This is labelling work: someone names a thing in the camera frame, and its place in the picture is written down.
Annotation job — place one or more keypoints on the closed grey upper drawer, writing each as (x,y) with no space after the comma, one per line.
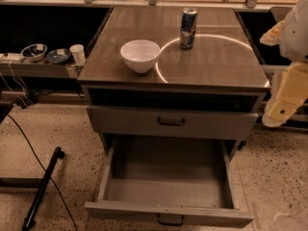
(171,123)

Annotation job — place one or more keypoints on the black stand leg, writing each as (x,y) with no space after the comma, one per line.
(29,221)

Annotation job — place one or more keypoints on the patterned small bowl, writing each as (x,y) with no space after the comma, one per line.
(34,52)

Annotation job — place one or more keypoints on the white paper cup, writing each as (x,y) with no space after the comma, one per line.
(77,51)

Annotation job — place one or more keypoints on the dark chair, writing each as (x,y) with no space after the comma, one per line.
(277,14)

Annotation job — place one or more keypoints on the grey side shelf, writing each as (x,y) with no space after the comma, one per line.
(41,69)

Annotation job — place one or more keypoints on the white bowl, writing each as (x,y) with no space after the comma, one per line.
(140,55)

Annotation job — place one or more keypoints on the redbull can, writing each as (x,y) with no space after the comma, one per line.
(188,27)

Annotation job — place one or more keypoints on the white power strip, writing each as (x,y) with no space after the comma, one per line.
(11,57)

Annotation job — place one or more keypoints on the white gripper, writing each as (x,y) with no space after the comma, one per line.
(295,38)

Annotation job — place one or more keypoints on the grey drawer cabinet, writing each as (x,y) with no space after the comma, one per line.
(219,74)

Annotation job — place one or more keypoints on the open grey drawer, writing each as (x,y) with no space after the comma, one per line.
(171,181)

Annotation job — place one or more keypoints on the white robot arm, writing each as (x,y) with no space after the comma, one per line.
(294,34)

